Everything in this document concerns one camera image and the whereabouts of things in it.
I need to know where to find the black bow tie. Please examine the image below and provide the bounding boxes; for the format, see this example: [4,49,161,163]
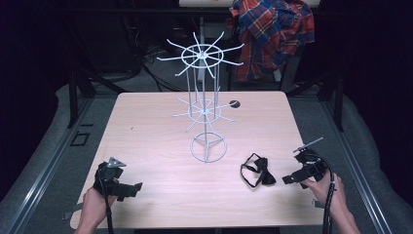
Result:
[240,152,278,189]

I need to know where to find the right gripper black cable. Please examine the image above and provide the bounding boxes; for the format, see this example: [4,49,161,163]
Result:
[311,155,337,234]

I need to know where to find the person's left hand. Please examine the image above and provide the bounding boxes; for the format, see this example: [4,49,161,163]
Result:
[80,186,117,228]

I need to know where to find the white wire display rack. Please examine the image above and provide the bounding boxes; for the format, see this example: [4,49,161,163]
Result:
[156,30,245,164]

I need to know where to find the black metal stand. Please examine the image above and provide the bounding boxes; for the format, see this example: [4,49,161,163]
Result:
[285,64,346,133]
[63,19,128,129]

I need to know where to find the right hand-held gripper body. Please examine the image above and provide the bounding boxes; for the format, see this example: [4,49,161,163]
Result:
[292,136,328,189]

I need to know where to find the black floor cables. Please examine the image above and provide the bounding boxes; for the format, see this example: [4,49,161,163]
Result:
[130,42,189,93]

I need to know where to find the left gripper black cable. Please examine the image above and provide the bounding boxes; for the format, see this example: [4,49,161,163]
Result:
[97,162,115,234]

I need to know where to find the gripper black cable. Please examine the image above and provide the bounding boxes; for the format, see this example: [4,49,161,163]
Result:
[311,155,337,234]
[97,162,115,234]

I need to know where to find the plaid shirt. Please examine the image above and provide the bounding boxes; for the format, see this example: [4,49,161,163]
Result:
[226,0,316,83]

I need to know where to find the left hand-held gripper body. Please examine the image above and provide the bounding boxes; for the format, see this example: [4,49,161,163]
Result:
[93,157,129,198]

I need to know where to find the person's right hand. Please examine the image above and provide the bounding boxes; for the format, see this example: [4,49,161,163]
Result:
[300,173,346,215]

